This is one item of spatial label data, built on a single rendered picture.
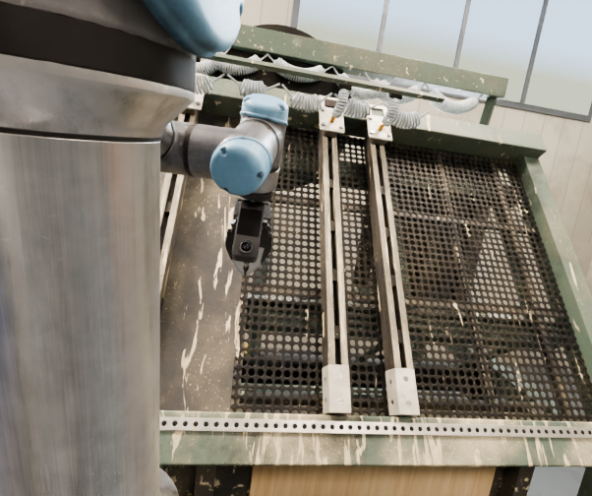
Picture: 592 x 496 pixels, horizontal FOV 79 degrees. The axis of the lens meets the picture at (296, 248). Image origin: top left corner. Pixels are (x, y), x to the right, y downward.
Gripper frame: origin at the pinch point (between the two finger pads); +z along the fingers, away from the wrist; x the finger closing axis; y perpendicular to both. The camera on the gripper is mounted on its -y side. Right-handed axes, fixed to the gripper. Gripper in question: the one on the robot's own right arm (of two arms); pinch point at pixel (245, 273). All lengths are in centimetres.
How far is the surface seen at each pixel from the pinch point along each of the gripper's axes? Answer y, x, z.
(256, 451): -17.4, -7.8, 44.2
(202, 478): -13, 6, 77
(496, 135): 94, -105, -10
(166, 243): 31.3, 23.6, 19.9
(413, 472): -9, -68, 80
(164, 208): 43, 27, 15
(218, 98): 90, 16, -7
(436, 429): -12, -58, 42
